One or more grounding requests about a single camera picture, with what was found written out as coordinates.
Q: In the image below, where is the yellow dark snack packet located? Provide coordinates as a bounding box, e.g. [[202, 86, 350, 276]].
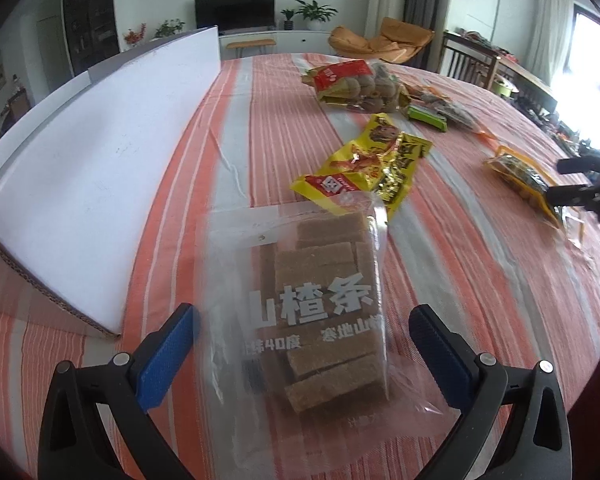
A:
[[484, 145, 565, 229]]

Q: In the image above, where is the green snack packet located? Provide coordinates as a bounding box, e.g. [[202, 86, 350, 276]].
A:
[[406, 105, 448, 132]]

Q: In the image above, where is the yellow spicy strip packet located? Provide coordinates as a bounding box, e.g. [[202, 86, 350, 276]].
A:
[[291, 113, 432, 218]]

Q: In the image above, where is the clear hawthorn strips bag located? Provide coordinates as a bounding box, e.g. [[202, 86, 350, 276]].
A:
[[199, 192, 452, 479]]

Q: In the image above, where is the red gold walnut bag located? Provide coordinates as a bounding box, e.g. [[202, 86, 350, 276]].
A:
[[301, 60, 412, 114]]

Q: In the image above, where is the striped orange grey tablecloth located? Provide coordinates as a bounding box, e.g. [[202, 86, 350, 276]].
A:
[[0, 54, 600, 479]]

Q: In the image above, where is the wooden side table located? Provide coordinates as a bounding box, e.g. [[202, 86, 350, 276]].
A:
[[444, 29, 560, 114]]

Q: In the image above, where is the dark wooden chair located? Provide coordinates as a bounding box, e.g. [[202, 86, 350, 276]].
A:
[[438, 32, 501, 90]]

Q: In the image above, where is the orange clear snack bag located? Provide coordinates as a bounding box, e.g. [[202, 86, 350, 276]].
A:
[[403, 82, 495, 140]]

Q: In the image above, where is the orange lounge chair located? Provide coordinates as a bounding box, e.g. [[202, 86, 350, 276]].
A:
[[328, 18, 434, 64]]

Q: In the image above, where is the green potted plant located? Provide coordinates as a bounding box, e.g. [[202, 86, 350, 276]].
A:
[[297, 0, 338, 30]]

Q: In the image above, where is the white tv cabinet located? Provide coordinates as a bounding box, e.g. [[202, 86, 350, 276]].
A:
[[219, 29, 335, 61]]

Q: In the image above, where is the small dark potted plant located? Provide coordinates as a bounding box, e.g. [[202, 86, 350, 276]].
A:
[[280, 9, 296, 30]]

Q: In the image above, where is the wooden bench stool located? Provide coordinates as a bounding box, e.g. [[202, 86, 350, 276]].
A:
[[225, 38, 277, 58]]

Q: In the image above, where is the black television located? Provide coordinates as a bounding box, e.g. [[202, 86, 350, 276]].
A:
[[194, 0, 275, 34]]

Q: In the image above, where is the red flower vase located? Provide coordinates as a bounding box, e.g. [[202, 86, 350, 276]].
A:
[[123, 23, 146, 48]]

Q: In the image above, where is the black display shelf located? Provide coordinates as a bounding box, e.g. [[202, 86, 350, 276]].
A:
[[62, 0, 120, 75]]

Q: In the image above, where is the green plant white vase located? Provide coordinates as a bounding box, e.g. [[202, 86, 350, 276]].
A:
[[154, 18, 185, 39]]

